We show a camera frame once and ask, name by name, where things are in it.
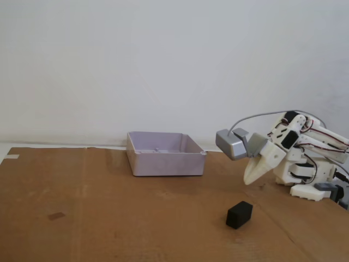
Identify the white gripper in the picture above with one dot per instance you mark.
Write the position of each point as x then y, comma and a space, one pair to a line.
268, 159

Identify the black block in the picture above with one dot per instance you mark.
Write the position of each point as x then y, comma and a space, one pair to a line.
238, 215

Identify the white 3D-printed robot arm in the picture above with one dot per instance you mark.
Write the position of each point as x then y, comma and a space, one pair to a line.
325, 166

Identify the grey plastic box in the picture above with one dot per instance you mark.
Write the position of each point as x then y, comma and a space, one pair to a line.
166, 166

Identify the silver webcam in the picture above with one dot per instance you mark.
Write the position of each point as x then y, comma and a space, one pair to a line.
231, 147

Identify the grey table clamp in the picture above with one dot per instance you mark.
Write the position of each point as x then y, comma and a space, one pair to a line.
325, 187

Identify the brown cardboard sheet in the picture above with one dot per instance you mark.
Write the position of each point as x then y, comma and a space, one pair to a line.
136, 218

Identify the brown tape piece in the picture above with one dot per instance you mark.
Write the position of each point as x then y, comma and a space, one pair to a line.
56, 215

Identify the white tape piece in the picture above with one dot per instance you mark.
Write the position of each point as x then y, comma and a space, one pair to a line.
12, 157

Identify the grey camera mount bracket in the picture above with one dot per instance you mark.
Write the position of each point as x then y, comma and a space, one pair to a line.
256, 143

